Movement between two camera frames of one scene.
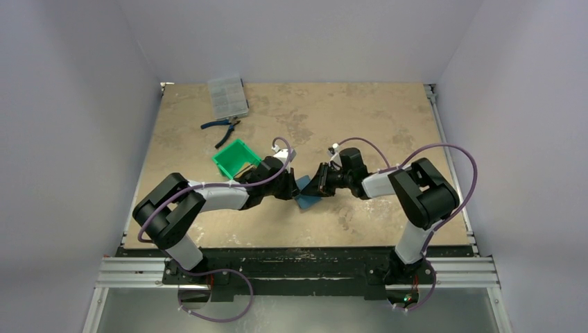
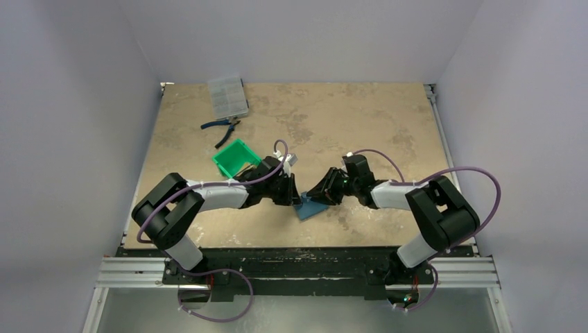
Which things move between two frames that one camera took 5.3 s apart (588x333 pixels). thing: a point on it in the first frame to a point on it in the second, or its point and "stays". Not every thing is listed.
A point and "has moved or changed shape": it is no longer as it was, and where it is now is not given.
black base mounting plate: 300,273 stays
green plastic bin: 231,158 stays
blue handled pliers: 231,121 stays
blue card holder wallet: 305,201 has moved or changed shape
